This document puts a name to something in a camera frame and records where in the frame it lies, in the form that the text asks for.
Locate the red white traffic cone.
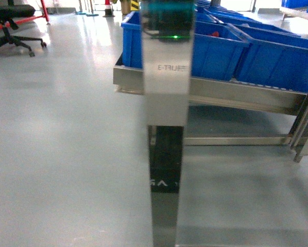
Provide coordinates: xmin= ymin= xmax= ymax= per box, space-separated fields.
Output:
xmin=103 ymin=0 xmax=115 ymax=17

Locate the stainless steel shelf rack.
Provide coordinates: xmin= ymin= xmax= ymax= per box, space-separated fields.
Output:
xmin=113 ymin=60 xmax=308 ymax=162

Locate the blue plastic bin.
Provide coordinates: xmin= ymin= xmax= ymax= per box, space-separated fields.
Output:
xmin=121 ymin=12 xmax=249 ymax=81
xmin=229 ymin=24 xmax=308 ymax=93

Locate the steel vertical post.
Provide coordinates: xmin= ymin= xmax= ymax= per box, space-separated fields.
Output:
xmin=141 ymin=1 xmax=195 ymax=246

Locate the black office chair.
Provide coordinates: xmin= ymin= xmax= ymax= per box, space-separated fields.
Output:
xmin=0 ymin=1 xmax=47 ymax=57

